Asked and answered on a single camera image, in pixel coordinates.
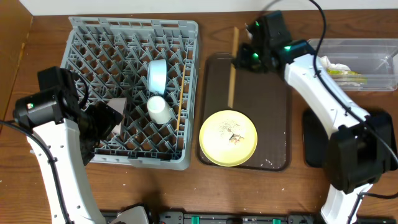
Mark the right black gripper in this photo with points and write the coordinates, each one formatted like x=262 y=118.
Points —
x=246 y=57

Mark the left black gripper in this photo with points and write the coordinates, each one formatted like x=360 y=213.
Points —
x=106 y=117

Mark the wooden chopstick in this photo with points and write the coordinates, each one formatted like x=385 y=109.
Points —
x=181 y=99
x=232 y=74

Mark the pink saucer plate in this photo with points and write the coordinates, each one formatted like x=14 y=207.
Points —
x=119 y=105

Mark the cream white cup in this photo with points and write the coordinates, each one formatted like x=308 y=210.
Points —
x=159 y=110

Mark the white napkin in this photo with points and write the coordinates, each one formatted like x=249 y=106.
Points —
x=337 y=66

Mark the light blue bowl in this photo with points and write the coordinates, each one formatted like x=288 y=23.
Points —
x=157 y=76

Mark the orange snack wrapper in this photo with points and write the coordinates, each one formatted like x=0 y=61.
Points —
x=346 y=76

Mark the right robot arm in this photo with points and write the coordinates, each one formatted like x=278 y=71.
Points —
x=361 y=147

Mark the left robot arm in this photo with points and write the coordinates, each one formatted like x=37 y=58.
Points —
x=62 y=135

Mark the brown serving tray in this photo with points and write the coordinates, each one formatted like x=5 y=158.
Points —
x=264 y=98

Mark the grey plastic dish rack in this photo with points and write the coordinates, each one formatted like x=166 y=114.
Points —
x=113 y=56

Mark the yellow plate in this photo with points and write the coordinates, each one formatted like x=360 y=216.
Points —
x=228 y=138

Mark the black plastic bin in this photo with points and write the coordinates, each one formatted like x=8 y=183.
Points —
x=315 y=141

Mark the clear plastic bin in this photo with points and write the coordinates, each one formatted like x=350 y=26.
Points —
x=373 y=59

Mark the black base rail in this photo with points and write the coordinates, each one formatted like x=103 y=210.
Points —
x=181 y=216

